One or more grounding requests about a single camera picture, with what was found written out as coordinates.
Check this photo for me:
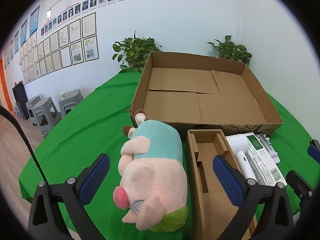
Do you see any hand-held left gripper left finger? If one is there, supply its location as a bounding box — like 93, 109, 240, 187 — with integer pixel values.
27, 153, 111, 240

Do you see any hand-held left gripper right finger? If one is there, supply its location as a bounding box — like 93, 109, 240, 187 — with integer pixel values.
212, 154, 294, 240

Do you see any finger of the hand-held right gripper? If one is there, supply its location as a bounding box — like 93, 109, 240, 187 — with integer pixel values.
286, 170, 316, 222
307, 139, 320, 166

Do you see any small cardboard box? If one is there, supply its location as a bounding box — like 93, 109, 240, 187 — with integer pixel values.
185, 129, 258, 240

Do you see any white hair dryer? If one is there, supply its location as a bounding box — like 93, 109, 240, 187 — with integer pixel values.
226, 134, 259, 184

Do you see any pink pig plush toy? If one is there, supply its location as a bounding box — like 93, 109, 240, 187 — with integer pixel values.
113, 109, 188, 232

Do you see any large cardboard box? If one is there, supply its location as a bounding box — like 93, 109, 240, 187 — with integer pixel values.
124, 51, 284, 134

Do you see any white package with green label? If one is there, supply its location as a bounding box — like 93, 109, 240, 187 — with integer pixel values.
246, 134, 287, 187

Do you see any white plastic attachment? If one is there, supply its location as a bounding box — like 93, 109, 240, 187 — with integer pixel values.
256, 134, 280, 164

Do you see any green tablecloth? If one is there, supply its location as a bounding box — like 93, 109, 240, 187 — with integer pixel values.
19, 71, 320, 240

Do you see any grey plastic stool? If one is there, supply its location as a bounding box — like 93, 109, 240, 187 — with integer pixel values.
32, 97, 62, 137
58, 89, 84, 118
26, 95, 42, 125

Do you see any black cabinet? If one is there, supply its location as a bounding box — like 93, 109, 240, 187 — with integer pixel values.
12, 81, 30, 120

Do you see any small potted plant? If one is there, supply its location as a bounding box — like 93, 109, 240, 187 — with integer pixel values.
207, 35, 252, 66

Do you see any bushy potted plant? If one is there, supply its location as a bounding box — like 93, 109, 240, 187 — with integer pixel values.
112, 30, 163, 73

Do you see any black cable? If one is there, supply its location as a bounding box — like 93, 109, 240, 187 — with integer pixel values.
0, 106, 47, 183

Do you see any wall of framed certificates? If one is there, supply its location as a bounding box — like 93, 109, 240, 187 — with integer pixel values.
19, 12, 99, 85

